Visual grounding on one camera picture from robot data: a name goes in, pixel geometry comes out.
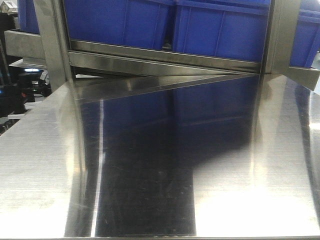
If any stainless steel shelf rack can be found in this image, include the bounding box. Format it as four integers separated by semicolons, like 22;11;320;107
4;0;320;90

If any blue bin behind left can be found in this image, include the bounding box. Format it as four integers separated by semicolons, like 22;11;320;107
64;0;175;50

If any blue bin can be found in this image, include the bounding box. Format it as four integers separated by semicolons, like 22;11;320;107
172;0;270;62
17;0;40;34
64;0;175;50
290;9;320;68

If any blue bin behind right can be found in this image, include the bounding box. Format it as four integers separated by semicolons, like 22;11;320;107
172;0;270;62

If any black equipment in background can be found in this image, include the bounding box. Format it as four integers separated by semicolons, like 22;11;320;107
0;71;52;117

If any blue bin far right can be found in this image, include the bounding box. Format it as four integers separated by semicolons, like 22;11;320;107
290;9;320;68

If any blue bin far left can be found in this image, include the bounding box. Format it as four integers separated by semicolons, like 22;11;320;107
17;0;40;34

